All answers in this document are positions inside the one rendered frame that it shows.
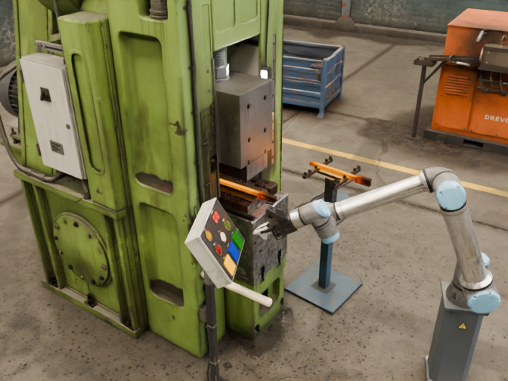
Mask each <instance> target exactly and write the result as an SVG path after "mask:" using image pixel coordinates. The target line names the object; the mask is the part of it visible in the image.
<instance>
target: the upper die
mask: <svg viewBox="0 0 508 381"><path fill-rule="evenodd" d="M267 156H268V152H265V153H264V154H263V155H261V156H260V157H259V158H257V159H256V160H254V161H252V162H251V163H248V165H247V166H245V167H244V168H242V169H238V168H235V167H233V166H229V165H226V164H223V163H219V172H220V173H222V174H225V175H229V176H231V177H234V178H239V179H241V180H244V181H248V180H250V179H251V178H253V177H254V176H255V175H257V174H259V173H260V172H261V171H262V170H264V169H265V168H267Z"/></svg>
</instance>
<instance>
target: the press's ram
mask: <svg viewBox="0 0 508 381"><path fill-rule="evenodd" d="M272 86H273V79H268V78H264V77H260V76H253V75H249V74H245V73H238V72H234V71H230V70H229V80H227V81H225V82H216V83H215V95H216V112H217V129H218V161H219V162H220V163H223V164H226V165H229V166H233V167H235V168H238V169H242V168H244V167H245V166H247V165H248V163H251V162H252V161H254V160H256V159H257V158H259V157H260V156H261V155H263V154H264V153H265V152H268V151H269V150H270V149H271V148H272Z"/></svg>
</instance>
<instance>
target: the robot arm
mask: <svg viewBox="0 0 508 381"><path fill-rule="evenodd" d="M422 192H427V193H432V192H435V195H436V198H437V201H438V204H439V207H440V210H441V211H442V215H443V217H444V221H445V224H446V226H447V229H448V233H449V236H450V239H451V242H452V245H453V248H454V251H455V255H456V257H457V263H456V267H455V271H454V277H453V280H452V281H451V283H450V284H449V285H448V287H447V289H446V296H447V298H448V300H449V301H450V302H452V303H453V304H455V305H456V306H459V307H461V308H468V309H470V310H471V311H473V312H475V313H478V314H479V313H481V314H486V313H489V312H492V311H493V310H495V309H497V308H498V307H499V305H500V295H499V294H498V291H497V289H496V286H495V283H494V278H493V276H492V273H491V272H490V271H489V270H488V265H489V258H488V257H487V256H486V255H485V254H484V253H482V252H481V250H480V248H479V243H478V241H477V237H476V235H475V230H474V227H473V224H472V220H471V217H470V214H469V210H468V207H467V204H466V192H465V190H464V188H463V186H462V184H461V183H460V180H459V178H458V177H457V174H456V173H455V172H453V171H452V170H450V169H447V168H443V167H430V168H426V169H422V170H421V171H420V173H419V174H418V175H415V176H412V177H409V178H406V179H403V180H400V181H397V182H395V183H392V184H388V185H386V186H383V187H379V188H377V189H374V190H371V191H368V192H366V193H363V194H359V195H357V196H354V197H350V198H348V199H345V200H342V201H339V202H335V203H329V202H324V201H323V200H315V201H313V202H312V203H309V204H306V205H304V206H301V207H299V208H297V209H294V210H292V211H290V213H289V214H288V215H287V214H285V213H283V212H281V211H280V210H278V209H276V208H274V207H273V206H270V205H268V206H267V208H266V210H265V213H267V214H269V215H270V216H272V217H274V218H273V219H270V220H268V221H266V222H265V223H263V224H262V225H260V226H259V227H258V228H256V229H255V230H254V232H253V234H258V235H259V236H260V237H261V238H263V239H264V240H267V239H268V235H269V234H270V233H271V232H272V234H273V235H274V237H275V239H276V240H280V239H282V238H285V237H286V236H287V235H288V234H291V233H292V232H295V231H297V230H298V229H297V228H301V227H304V226H306V225H309V224H312V226H313V228H314V229H315V230H316V232H317V234H318V236H319V237H320V239H321V240H322V242H323V243H325V244H328V243H332V242H334V241H336V240H337V239H338V238H339V231H338V230H337V228H336V221H339V220H342V219H343V218H347V217H349V216H352V215H356V214H358V213H361V212H365V211H367V210H370V209H374V208H376V207H379V206H383V205H386V204H388V203H392V202H395V201H397V200H401V199H404V198H407V197H411V196H413V195H416V194H420V193H422ZM280 235H281V236H283V237H282V238H280V239H278V237H280Z"/></svg>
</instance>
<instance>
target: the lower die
mask: <svg viewBox="0 0 508 381"><path fill-rule="evenodd" d="M219 177H220V178H221V179H224V180H226V181H230V182H233V183H235V184H239V185H243V186H245V187H249V188H252V189H254V190H257V191H264V192H265V193H267V190H266V189H264V188H262V189H261V188H260V187H256V186H254V185H251V184H247V183H245V182H243V183H242V181H238V180H236V179H233V178H229V177H226V176H225V177H223V175H219ZM225 193H228V197H227V194H225ZM220 194H221V196H220V197H219V202H220V204H222V205H224V194H225V205H226V206H228V207H230V206H232V208H233V209H237V198H238V197H241V201H240V198H239V199H238V209H239V211H241V212H245V213H247V214H250V215H251V214H252V213H253V212H255V211H256V209H258V208H259V207H260V206H262V205H263V204H264V203H266V202H267V200H263V199H260V200H259V197H258V195H256V194H252V193H250V192H247V191H244V190H241V189H238V188H235V187H232V186H229V185H226V184H222V183H220ZM231 195H234V196H232V198H231ZM230 198H231V203H230Z"/></svg>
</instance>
